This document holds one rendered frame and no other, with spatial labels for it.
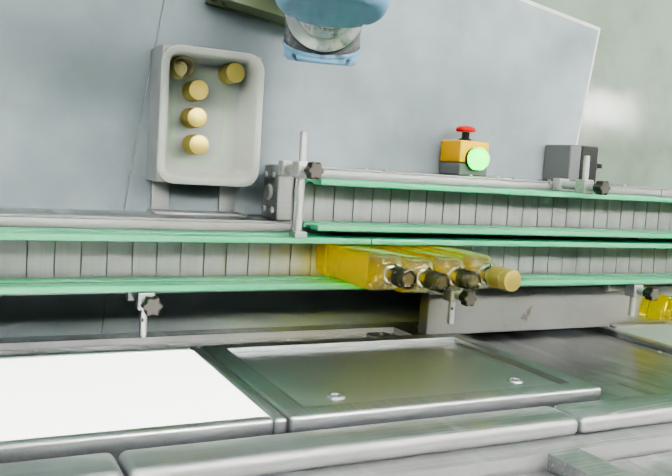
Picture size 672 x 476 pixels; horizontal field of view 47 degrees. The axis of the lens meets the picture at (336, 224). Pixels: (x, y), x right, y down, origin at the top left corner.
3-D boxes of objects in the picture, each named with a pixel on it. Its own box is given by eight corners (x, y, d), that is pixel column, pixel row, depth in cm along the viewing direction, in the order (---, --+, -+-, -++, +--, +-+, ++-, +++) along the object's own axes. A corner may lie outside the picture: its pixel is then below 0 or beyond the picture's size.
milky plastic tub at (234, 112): (144, 180, 132) (157, 183, 125) (151, 47, 131) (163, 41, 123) (241, 185, 140) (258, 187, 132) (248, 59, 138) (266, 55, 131)
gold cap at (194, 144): (182, 133, 133) (189, 133, 129) (202, 134, 134) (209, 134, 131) (181, 154, 133) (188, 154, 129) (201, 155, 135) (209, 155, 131)
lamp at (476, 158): (464, 169, 153) (473, 170, 150) (465, 146, 153) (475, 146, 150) (482, 170, 155) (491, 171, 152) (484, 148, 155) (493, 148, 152)
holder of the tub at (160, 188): (144, 211, 133) (154, 215, 126) (151, 49, 131) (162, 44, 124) (238, 213, 141) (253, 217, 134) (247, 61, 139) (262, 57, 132)
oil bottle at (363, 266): (314, 271, 134) (374, 293, 115) (316, 239, 134) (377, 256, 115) (343, 271, 137) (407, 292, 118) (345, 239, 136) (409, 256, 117)
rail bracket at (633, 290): (595, 308, 166) (645, 322, 154) (598, 277, 165) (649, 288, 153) (609, 308, 167) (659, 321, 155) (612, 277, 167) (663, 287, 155)
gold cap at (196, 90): (182, 79, 132) (189, 77, 128) (202, 82, 134) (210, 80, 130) (180, 100, 132) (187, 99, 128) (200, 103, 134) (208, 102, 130)
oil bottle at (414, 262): (343, 274, 137) (407, 296, 118) (346, 242, 137) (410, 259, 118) (371, 274, 140) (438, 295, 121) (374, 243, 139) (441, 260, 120)
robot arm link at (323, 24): (364, -19, 124) (413, -155, 70) (355, 75, 126) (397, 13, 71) (289, -27, 124) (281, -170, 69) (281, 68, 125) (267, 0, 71)
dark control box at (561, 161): (540, 180, 172) (567, 182, 164) (543, 144, 171) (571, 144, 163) (569, 182, 175) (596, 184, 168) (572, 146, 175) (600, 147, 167)
